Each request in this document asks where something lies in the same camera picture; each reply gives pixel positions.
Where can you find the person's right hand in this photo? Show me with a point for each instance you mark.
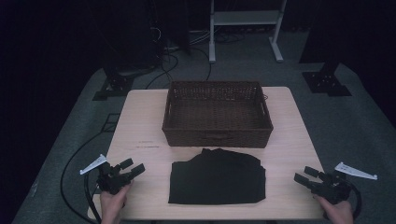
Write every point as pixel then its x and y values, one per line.
pixel 336 211

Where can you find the white metal stand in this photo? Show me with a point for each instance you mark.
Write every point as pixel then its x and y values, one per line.
pixel 246 29

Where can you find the person's left hand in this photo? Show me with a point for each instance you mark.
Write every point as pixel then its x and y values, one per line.
pixel 112 203

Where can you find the brown wicker basket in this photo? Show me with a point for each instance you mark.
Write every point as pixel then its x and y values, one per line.
pixel 217 114

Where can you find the black cloth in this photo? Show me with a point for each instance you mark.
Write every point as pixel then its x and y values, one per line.
pixel 218 179

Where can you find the black stand base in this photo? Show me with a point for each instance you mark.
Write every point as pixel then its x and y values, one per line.
pixel 113 85
pixel 327 81

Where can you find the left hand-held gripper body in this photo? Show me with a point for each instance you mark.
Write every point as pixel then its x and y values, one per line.
pixel 110 182

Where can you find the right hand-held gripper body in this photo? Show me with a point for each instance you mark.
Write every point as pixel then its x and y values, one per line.
pixel 334 185

